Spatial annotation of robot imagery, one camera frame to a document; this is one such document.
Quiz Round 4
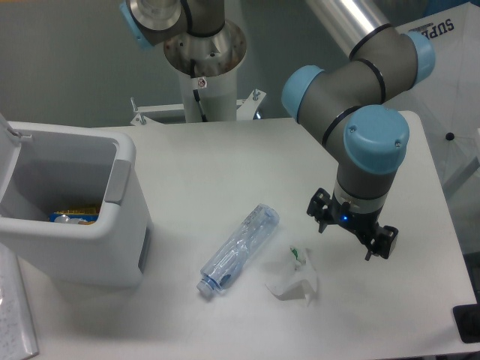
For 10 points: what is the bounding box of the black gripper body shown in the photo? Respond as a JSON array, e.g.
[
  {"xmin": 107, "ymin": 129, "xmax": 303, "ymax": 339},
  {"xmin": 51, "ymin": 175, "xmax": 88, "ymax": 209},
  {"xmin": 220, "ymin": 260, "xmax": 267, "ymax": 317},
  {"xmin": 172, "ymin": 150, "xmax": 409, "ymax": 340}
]
[{"xmin": 328, "ymin": 198, "xmax": 383, "ymax": 245}]

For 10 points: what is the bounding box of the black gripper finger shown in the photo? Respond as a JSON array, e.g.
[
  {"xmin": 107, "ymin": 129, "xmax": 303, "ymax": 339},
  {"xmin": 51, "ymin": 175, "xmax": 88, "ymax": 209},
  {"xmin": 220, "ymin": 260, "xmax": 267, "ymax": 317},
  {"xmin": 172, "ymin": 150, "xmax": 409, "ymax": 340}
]
[
  {"xmin": 364, "ymin": 226, "xmax": 398, "ymax": 260},
  {"xmin": 307, "ymin": 188, "xmax": 332, "ymax": 233}
]

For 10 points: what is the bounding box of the white paper tissue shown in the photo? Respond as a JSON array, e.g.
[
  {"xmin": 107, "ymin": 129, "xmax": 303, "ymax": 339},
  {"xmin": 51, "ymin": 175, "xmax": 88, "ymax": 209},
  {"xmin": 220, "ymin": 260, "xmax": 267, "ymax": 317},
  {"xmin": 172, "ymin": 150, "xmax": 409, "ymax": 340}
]
[{"xmin": 265, "ymin": 244, "xmax": 319, "ymax": 307}]

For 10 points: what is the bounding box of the clear crushed plastic bottle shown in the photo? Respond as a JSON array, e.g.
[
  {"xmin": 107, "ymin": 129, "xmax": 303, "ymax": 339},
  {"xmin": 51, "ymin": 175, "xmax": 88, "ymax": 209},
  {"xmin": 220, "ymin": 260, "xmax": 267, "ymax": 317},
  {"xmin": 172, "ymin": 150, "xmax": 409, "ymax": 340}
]
[{"xmin": 196, "ymin": 204, "xmax": 280, "ymax": 299}]

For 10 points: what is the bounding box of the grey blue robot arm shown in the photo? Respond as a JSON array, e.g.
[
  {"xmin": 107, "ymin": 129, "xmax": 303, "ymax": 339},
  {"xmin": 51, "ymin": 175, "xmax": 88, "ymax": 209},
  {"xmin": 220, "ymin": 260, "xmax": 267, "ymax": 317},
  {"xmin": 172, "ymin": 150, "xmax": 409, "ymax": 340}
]
[{"xmin": 120, "ymin": 1, "xmax": 436, "ymax": 258}]

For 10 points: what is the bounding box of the white open trash can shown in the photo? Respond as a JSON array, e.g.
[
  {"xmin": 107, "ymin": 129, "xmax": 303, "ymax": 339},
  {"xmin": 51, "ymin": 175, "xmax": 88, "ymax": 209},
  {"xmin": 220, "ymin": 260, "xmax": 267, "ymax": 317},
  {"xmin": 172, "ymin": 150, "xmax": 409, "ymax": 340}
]
[{"xmin": 1, "ymin": 120, "xmax": 152, "ymax": 287}]

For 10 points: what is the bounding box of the black device at edge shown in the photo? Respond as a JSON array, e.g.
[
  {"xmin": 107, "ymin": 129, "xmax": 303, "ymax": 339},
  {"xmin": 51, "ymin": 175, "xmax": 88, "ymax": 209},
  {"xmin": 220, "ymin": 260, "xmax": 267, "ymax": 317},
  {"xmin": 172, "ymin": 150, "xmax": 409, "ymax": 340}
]
[{"xmin": 452, "ymin": 304, "xmax": 479, "ymax": 344}]

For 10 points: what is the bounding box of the white superior umbrella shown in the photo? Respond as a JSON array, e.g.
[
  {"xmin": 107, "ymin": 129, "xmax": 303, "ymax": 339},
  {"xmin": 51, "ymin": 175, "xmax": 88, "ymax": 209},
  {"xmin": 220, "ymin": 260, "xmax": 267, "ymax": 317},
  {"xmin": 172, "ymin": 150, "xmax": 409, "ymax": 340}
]
[{"xmin": 397, "ymin": 1, "xmax": 479, "ymax": 208}]

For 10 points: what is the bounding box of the blue yellow snack wrapper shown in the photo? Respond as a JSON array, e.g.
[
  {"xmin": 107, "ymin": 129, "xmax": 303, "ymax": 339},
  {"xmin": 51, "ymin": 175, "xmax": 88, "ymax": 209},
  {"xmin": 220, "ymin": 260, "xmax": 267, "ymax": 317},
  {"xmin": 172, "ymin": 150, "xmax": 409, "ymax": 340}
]
[{"xmin": 48, "ymin": 205, "xmax": 101, "ymax": 225}]

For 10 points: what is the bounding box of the white metal base bracket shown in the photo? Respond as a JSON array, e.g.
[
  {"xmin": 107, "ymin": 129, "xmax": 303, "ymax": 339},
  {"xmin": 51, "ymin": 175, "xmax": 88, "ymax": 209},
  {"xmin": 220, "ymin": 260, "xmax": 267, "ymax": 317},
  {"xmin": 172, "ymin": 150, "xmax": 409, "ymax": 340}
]
[{"xmin": 130, "ymin": 88, "xmax": 267, "ymax": 126}]

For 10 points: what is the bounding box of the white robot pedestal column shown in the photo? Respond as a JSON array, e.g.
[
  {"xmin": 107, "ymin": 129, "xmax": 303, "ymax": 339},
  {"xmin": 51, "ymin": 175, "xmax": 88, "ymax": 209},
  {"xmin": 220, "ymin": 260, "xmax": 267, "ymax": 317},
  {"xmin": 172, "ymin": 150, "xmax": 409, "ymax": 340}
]
[{"xmin": 177, "ymin": 70, "xmax": 237, "ymax": 123}]

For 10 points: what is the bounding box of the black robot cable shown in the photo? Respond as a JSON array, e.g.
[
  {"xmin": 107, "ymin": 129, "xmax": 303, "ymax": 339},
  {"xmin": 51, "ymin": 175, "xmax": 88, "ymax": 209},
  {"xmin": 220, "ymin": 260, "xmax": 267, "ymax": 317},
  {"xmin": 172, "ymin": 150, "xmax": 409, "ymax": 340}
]
[{"xmin": 189, "ymin": 59, "xmax": 209, "ymax": 123}]

